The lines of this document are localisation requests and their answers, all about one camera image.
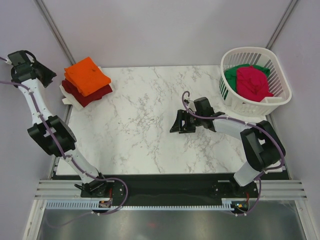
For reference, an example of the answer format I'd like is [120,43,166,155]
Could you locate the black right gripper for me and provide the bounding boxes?
[169,109,204,134]

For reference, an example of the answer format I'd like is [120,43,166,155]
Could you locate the orange t shirt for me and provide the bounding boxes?
[64,57,112,97]

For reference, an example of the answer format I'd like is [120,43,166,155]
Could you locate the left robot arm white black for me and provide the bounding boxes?
[6,50,112,198]

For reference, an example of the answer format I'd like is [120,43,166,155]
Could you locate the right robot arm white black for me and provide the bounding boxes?
[169,97,286,197]

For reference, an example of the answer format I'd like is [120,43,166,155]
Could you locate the folded white t shirt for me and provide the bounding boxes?
[59,65,103,111]

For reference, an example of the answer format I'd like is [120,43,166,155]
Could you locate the folded dark red t shirt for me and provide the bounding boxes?
[61,80,113,108]

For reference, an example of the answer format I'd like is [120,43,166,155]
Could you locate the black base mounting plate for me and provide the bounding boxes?
[79,173,258,207]

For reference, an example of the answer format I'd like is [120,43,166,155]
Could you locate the green t shirt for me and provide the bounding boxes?
[224,64,271,92]

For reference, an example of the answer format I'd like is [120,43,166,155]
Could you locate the magenta t shirt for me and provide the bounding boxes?
[236,65,274,102]

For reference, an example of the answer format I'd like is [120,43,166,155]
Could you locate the white plastic laundry basket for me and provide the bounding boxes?
[219,46,292,117]

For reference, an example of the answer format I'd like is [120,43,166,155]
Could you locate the metal corner post left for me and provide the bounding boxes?
[34,0,76,65]

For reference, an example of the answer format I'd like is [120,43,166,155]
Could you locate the metal corner post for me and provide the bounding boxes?
[265,0,300,50]
[34,0,76,65]

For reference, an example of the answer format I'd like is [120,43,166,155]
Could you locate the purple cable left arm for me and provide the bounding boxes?
[0,56,130,228]

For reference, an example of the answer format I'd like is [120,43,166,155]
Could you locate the white slotted cable duct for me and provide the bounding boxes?
[45,195,248,211]

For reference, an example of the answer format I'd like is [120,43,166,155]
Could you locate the aluminium rail frame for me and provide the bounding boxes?
[34,179,307,201]

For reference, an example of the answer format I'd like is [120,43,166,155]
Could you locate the metal corner post right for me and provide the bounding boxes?
[265,0,300,50]

